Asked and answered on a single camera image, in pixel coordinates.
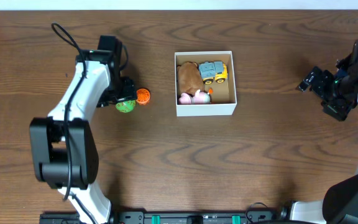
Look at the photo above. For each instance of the yellow grey toy truck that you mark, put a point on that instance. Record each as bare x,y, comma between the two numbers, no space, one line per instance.
213,72

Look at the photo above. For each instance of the white cardboard box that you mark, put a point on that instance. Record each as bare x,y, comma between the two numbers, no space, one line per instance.
223,97

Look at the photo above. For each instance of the green number ball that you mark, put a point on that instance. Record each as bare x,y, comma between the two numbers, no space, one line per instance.
126,106

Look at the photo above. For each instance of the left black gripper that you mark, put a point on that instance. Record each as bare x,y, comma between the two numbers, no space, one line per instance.
124,93

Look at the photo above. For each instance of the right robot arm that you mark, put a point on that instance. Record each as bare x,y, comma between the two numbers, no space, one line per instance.
340,203

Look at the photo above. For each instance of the brown plush toy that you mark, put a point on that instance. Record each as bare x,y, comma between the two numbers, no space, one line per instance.
189,79

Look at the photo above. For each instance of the pink white pig toy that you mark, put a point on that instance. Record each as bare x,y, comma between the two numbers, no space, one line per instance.
199,98

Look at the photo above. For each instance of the orange round basket toy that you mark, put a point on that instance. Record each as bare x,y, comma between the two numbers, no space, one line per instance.
143,96

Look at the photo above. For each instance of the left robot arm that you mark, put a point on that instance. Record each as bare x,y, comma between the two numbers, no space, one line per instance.
64,153

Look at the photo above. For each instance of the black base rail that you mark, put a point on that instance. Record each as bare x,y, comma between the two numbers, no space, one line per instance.
257,215

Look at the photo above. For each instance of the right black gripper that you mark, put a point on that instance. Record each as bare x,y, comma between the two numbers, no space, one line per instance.
327,96

